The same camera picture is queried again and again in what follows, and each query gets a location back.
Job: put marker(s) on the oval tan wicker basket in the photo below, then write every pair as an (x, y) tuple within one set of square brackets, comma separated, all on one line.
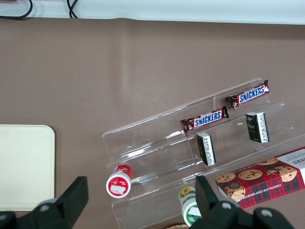
[(177, 226)]

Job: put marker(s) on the brown table cover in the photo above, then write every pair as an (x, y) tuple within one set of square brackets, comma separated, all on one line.
[(95, 71)]

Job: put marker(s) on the clear acrylic stepped display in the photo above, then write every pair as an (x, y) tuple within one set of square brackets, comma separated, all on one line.
[(155, 148)]

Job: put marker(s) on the brown Snickers bar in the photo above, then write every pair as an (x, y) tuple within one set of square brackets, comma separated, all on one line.
[(250, 95), (206, 119)]

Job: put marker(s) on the small black chocolate box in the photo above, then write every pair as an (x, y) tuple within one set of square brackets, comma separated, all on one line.
[(258, 127), (206, 149)]

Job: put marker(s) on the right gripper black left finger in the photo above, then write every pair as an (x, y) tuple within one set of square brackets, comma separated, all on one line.
[(59, 210)]

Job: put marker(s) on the red-lid white cup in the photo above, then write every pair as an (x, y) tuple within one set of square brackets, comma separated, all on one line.
[(118, 187)]

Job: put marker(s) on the green-lid white cup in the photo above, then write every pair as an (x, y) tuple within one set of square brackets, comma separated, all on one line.
[(187, 205)]

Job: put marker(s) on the red tartan cookie box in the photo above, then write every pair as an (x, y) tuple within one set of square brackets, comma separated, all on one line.
[(262, 181)]

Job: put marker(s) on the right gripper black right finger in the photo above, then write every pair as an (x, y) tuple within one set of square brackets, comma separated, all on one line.
[(221, 214)]

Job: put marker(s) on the beige plastic tray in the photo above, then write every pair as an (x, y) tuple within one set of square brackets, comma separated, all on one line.
[(26, 167)]

